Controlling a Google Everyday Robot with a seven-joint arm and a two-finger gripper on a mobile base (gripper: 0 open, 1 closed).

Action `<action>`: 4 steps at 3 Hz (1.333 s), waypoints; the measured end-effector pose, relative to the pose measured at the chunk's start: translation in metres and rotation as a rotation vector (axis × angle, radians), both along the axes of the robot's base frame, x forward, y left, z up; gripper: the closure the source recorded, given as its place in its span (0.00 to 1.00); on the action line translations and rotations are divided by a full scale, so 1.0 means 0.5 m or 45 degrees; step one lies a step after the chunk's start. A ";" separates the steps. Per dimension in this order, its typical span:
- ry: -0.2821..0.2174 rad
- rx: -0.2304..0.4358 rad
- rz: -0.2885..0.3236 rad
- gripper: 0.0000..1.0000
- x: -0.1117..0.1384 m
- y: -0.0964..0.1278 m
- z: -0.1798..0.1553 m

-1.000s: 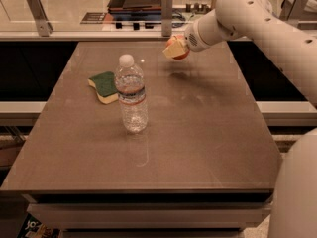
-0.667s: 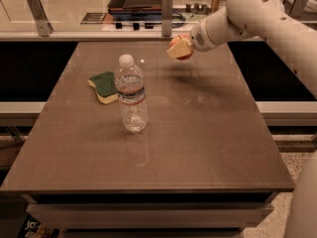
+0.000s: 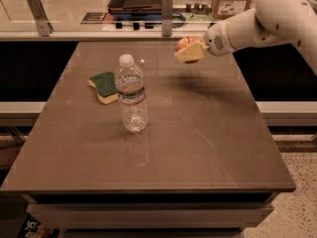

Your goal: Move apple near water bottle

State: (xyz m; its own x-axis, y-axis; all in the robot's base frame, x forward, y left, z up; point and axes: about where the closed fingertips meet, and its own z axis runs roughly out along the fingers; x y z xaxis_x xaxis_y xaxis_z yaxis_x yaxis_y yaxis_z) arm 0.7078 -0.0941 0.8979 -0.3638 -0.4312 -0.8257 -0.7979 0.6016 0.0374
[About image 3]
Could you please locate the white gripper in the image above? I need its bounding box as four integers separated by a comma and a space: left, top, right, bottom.
174, 21, 235, 62

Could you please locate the red apple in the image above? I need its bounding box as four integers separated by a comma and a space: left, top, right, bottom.
174, 37, 200, 63

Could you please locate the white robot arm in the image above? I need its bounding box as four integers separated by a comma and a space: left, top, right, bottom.
174, 0, 317, 74

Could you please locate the clear plastic water bottle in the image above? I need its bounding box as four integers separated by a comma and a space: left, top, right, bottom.
115, 54, 148, 133

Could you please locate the dark tray stack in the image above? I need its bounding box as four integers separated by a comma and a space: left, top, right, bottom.
107, 0, 172, 16

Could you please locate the green and yellow sponge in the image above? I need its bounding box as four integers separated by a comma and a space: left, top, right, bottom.
88, 71, 118, 104

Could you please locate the grey table drawer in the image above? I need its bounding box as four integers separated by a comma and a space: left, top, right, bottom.
27, 203, 273, 230

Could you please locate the printed bag under table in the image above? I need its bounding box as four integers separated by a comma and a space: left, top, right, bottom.
17, 214, 62, 238

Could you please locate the middle metal glass bracket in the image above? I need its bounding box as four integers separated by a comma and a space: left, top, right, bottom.
161, 0, 173, 37

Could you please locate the metal glass bracket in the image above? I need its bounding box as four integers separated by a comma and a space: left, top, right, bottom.
27, 0, 53, 37
161, 0, 173, 37

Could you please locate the left metal glass bracket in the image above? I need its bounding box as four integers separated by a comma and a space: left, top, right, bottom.
27, 0, 53, 37

